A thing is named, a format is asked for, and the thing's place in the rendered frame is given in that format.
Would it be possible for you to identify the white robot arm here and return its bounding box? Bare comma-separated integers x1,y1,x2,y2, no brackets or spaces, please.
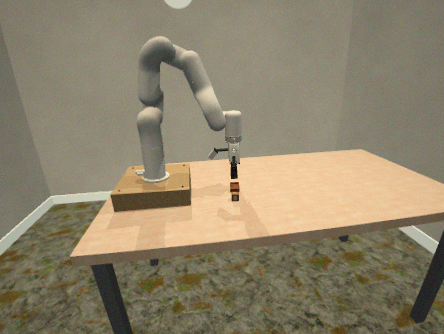
135,37,242,183

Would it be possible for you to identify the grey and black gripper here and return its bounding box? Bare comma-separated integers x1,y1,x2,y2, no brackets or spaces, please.
225,141,242,178

